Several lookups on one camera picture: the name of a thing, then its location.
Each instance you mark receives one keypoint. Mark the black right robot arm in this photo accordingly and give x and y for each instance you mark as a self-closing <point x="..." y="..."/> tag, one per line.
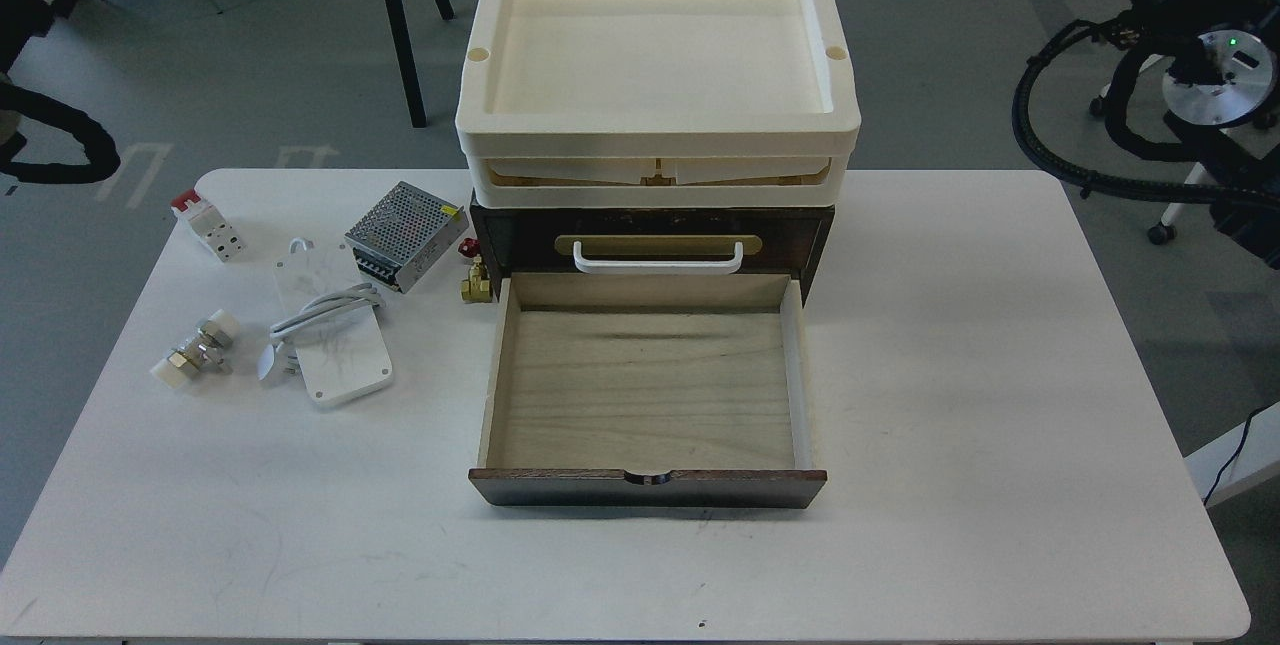
<point x="1191" y="70"/>

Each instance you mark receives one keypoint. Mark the open wooden drawer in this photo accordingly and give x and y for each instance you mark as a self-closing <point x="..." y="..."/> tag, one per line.
<point x="649" y="391"/>

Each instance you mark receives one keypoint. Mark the metal mesh power supply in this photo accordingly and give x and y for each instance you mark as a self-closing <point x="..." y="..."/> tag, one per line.
<point x="404" y="234"/>

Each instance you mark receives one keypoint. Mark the metal fitting white caps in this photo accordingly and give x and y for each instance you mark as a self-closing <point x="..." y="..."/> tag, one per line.
<point x="204" y="351"/>

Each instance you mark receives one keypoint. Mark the white drawer handle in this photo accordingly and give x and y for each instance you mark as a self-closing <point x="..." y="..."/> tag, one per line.
<point x="657" y="266"/>

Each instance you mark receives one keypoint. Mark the white side table edge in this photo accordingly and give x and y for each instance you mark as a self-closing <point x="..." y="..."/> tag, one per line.
<point x="1238" y="460"/>

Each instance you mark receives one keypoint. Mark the white charger with cable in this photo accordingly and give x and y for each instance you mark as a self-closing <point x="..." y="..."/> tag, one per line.
<point x="330" y="336"/>

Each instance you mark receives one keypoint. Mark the dark wooden cabinet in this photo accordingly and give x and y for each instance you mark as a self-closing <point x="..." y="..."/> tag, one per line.
<point x="787" y="240"/>

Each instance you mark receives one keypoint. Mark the brass valve red handle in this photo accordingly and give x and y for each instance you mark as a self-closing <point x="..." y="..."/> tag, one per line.
<point x="477" y="287"/>

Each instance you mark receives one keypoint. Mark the cream plastic tray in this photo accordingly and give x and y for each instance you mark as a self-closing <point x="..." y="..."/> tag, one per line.
<point x="657" y="103"/>

